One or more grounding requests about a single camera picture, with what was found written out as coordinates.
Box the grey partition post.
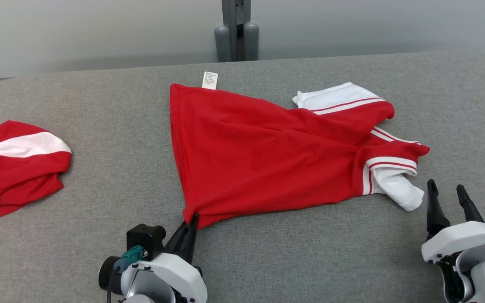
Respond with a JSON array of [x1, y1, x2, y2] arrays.
[[214, 0, 260, 62]]

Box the black cable with teal plug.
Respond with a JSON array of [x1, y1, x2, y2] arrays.
[[107, 246, 147, 303]]

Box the red shorts with white stripe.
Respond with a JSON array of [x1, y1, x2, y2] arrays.
[[0, 120, 72, 223]]

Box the red white jersey shirt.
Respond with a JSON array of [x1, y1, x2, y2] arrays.
[[169, 72, 431, 230]]

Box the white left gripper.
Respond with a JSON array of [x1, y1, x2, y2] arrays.
[[120, 213, 208, 303]]

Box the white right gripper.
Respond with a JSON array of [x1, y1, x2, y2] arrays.
[[421, 179, 485, 262]]

